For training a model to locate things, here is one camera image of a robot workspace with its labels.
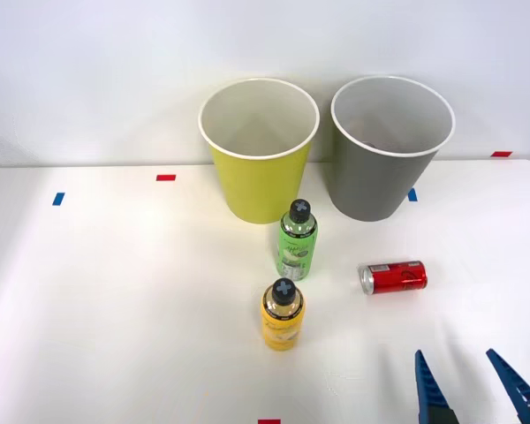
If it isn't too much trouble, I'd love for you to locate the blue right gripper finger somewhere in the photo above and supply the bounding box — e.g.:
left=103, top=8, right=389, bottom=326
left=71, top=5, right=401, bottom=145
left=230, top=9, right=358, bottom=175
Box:
left=485, top=348, right=530, bottom=424
left=414, top=349, right=461, bottom=424

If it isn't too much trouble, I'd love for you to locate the green label plastic bottle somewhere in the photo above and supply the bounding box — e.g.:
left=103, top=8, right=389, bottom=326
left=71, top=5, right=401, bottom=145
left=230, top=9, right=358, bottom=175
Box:
left=276, top=198, right=319, bottom=283

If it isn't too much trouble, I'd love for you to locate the yellow-green plastic waste bin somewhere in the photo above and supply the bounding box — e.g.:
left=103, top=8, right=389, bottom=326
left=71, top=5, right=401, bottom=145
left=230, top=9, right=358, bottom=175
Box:
left=197, top=77, right=322, bottom=225

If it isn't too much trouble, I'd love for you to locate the red drink can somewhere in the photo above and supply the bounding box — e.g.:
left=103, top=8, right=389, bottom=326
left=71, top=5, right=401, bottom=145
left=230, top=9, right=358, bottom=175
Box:
left=358, top=260, right=428, bottom=296

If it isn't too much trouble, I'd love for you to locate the yellow label plastic bottle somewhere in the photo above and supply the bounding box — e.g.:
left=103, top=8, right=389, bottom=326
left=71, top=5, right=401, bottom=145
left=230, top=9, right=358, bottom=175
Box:
left=260, top=278, right=307, bottom=352

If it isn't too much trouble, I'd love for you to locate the grey plastic waste bin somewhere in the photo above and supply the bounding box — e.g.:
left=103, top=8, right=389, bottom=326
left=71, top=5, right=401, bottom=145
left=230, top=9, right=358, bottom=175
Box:
left=329, top=75, right=457, bottom=223

